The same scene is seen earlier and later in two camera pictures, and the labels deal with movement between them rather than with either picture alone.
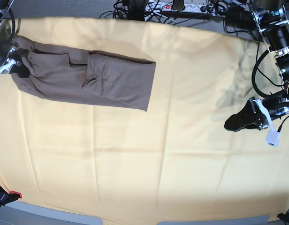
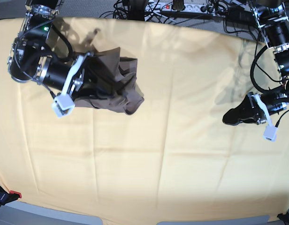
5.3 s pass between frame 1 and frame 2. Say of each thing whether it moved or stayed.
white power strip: stayed
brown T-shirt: moved
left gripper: moved
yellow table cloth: stayed
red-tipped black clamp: stayed
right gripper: moved
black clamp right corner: stayed
